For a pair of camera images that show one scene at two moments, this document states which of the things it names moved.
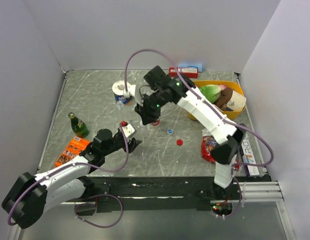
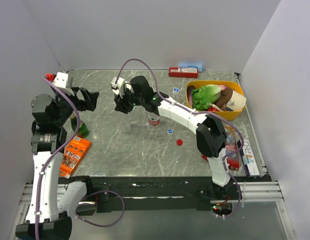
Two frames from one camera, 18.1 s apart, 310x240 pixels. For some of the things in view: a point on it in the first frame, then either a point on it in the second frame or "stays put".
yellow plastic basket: [228, 115] stays put
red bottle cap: [179, 142] stays put
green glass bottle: [79, 127] stays put
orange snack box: [73, 149] stays put
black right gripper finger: [148, 117] → [117, 98]
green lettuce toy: [213, 92] stays put
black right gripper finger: [140, 110] → [123, 105]
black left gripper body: [117, 142] → [65, 110]
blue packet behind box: [200, 67] stays put
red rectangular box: [187, 72] stays put
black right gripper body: [153, 103] → [137, 100]
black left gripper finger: [133, 144] → [80, 104]
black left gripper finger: [132, 134] → [90, 101]
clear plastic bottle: [142, 125] → [126, 128]
